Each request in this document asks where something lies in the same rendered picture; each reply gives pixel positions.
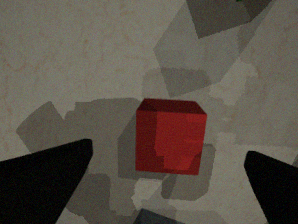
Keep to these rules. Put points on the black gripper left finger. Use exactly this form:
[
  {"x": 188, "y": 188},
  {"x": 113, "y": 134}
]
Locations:
[{"x": 34, "y": 189}]

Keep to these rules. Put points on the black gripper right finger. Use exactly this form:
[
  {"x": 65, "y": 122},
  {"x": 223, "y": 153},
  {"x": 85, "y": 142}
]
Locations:
[{"x": 276, "y": 186}]

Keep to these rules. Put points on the red block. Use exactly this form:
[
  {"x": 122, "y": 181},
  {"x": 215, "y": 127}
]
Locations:
[{"x": 169, "y": 136}]

